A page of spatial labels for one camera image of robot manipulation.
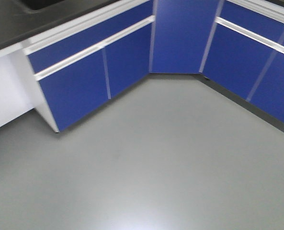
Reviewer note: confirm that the blue cabinet along right wall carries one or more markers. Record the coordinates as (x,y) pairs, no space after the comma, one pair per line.
(246,56)

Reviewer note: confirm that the black lab sink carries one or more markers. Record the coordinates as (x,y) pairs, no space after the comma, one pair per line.
(41,6)

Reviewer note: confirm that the blue corner cabinet panel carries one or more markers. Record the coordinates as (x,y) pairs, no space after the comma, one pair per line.
(182,29)

